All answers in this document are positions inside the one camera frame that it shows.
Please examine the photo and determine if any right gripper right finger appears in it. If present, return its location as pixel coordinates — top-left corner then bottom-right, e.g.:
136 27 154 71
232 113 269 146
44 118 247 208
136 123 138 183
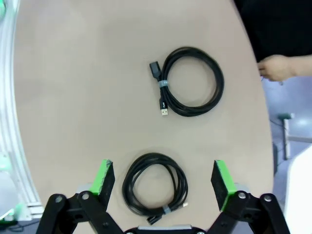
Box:
207 159 291 234

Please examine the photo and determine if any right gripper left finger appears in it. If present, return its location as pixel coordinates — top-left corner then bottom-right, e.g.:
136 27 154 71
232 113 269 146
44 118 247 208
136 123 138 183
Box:
36 159 122 234

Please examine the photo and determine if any small black USB cable coil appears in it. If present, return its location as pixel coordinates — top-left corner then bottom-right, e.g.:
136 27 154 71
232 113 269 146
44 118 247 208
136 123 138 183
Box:
121 153 190 225

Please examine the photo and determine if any black USB extension cable coil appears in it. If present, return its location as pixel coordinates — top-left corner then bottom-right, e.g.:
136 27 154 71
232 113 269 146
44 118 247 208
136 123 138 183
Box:
149 46 225 117

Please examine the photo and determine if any person's left forearm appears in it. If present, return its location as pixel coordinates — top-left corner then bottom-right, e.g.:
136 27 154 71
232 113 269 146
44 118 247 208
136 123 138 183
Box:
291 55 312 78

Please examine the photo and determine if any person's left hand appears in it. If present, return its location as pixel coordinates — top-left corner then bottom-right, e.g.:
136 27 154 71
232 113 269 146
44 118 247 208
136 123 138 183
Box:
257 55 297 81

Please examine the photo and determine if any white table leg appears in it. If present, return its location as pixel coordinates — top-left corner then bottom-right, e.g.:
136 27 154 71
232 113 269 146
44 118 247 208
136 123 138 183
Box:
277 113 296 161

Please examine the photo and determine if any white table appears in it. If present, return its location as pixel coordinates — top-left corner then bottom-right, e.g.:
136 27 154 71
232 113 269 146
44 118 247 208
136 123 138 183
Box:
284 143 312 234

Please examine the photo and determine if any person in black t-shirt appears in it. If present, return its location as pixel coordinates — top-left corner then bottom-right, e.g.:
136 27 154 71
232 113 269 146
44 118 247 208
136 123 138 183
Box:
233 0 312 64

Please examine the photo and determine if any aluminium frame rail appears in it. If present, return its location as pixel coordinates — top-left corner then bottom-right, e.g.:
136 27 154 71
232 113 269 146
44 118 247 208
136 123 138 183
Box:
0 0 42 221

